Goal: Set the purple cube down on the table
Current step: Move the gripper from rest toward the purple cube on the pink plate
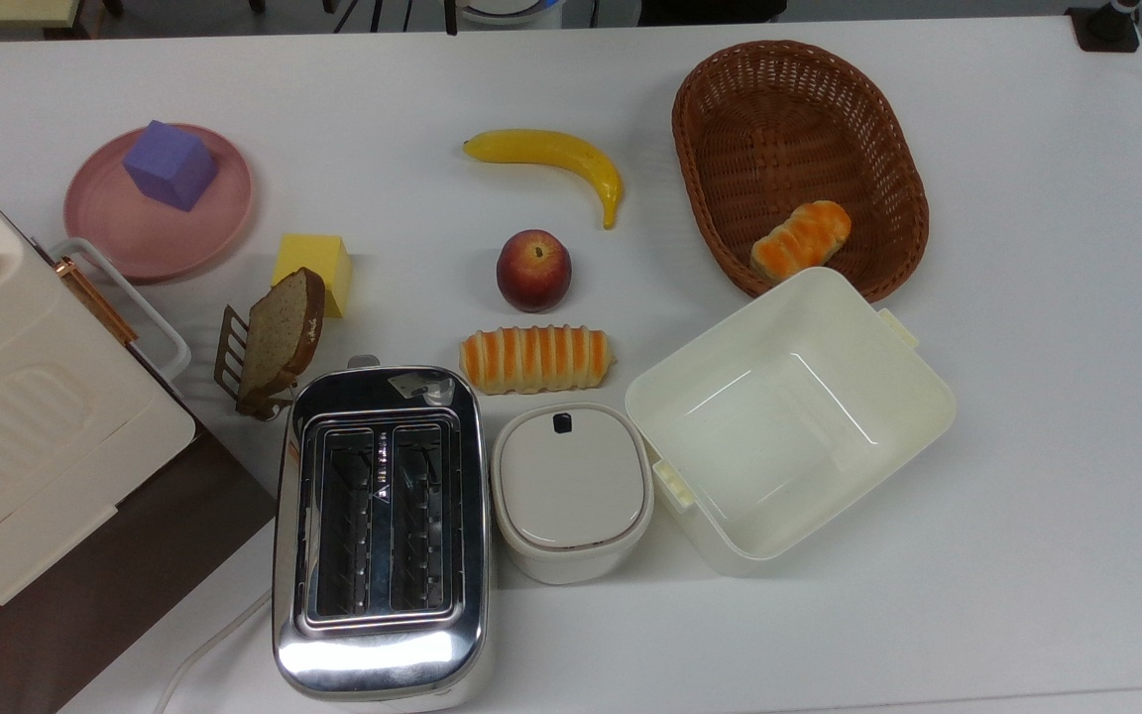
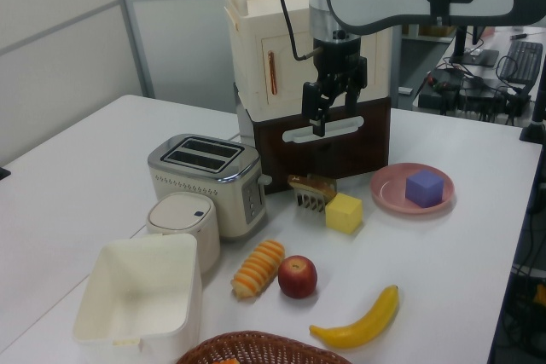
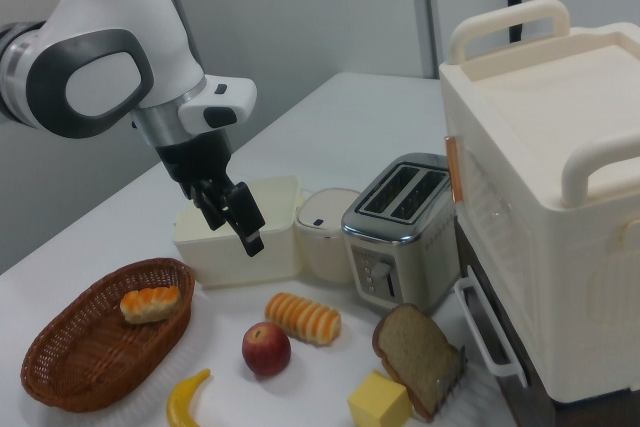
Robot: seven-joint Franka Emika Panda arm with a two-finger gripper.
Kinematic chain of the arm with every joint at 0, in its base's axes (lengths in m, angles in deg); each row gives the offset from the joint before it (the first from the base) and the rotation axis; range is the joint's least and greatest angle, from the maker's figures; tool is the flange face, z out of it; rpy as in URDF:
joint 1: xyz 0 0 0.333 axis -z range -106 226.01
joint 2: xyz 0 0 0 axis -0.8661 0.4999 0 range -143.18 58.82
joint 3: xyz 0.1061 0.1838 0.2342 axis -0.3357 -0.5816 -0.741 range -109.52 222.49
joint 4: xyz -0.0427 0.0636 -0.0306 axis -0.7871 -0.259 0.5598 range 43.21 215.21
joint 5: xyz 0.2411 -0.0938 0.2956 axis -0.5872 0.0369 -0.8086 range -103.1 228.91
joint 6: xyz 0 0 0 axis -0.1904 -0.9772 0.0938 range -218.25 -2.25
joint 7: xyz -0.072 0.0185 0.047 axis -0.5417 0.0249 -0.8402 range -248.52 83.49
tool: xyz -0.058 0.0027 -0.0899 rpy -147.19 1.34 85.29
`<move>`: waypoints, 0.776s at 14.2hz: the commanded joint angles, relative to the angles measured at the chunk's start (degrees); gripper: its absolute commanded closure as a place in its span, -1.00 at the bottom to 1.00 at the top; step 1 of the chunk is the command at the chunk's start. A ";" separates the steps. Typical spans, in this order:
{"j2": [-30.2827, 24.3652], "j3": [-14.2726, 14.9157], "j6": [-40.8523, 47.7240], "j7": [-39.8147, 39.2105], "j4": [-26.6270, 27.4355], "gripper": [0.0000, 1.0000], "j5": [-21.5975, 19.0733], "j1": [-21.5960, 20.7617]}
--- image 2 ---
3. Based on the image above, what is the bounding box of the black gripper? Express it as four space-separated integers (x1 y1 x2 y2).
302 35 369 137

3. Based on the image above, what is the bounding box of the yellow cube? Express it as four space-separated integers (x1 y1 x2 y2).
324 192 364 235

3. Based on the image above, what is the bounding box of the purple cube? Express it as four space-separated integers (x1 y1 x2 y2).
404 169 445 210

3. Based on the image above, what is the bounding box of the dark brown drawer box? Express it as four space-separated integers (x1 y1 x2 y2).
250 95 392 195

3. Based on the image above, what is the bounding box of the brown toy bread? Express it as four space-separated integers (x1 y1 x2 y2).
286 172 339 217

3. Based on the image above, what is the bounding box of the cream brown toy cabinet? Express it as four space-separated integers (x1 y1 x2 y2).
224 0 392 123

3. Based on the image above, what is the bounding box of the pink plate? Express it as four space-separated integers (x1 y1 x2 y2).
369 161 456 215

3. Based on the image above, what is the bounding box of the black electronics box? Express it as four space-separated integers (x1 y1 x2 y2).
416 67 532 124

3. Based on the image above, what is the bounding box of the brown cardboard box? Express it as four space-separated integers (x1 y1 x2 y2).
419 24 456 38

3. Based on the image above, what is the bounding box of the black monitor stand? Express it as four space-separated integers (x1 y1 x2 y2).
447 25 501 68

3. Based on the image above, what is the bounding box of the silver cream toaster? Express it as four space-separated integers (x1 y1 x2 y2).
147 133 273 243

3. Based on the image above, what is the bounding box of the red apple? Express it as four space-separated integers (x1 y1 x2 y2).
277 254 319 301

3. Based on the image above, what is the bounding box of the orange striped bread roll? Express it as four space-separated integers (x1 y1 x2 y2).
230 239 287 301

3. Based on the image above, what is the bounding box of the black keyboard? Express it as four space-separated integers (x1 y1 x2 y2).
496 39 545 86

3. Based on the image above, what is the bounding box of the small white lidded bin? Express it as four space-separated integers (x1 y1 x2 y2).
145 191 223 276

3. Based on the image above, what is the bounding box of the black table clamp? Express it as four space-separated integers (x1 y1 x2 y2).
517 77 546 146

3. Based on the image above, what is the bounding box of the yellow banana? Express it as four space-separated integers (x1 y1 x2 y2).
308 283 401 350

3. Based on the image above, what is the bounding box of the brown wicker basket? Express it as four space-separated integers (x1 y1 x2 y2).
174 329 355 364

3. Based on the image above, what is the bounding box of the white square plastic container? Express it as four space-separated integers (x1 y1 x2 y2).
72 232 204 364

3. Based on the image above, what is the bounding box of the white drawer handle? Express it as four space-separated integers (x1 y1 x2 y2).
282 115 365 145

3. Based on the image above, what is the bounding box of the copper door handle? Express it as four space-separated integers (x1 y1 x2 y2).
265 49 279 96

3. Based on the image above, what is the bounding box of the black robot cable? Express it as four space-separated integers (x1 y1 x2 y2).
277 0 320 61

